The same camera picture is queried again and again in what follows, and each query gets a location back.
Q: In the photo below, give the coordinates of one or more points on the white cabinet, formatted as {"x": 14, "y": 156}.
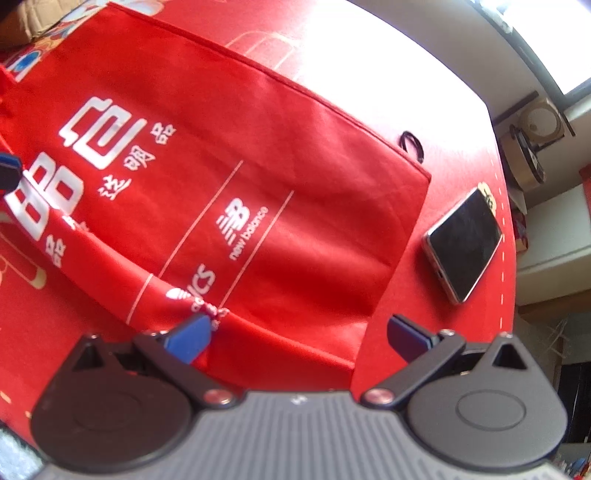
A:
{"x": 554, "y": 258}

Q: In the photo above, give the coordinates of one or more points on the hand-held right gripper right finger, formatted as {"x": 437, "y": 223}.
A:
{"x": 406, "y": 334}

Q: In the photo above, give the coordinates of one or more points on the brown cardboard box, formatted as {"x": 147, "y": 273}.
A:
{"x": 51, "y": 16}

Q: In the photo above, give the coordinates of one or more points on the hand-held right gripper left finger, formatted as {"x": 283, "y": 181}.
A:
{"x": 189, "y": 337}

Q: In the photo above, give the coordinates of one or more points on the smartphone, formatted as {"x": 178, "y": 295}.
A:
{"x": 464, "y": 244}

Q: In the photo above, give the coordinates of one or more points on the red shopping bag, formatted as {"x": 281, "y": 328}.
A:
{"x": 286, "y": 152}

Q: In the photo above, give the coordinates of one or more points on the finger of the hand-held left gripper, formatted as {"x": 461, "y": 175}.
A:
{"x": 7, "y": 173}

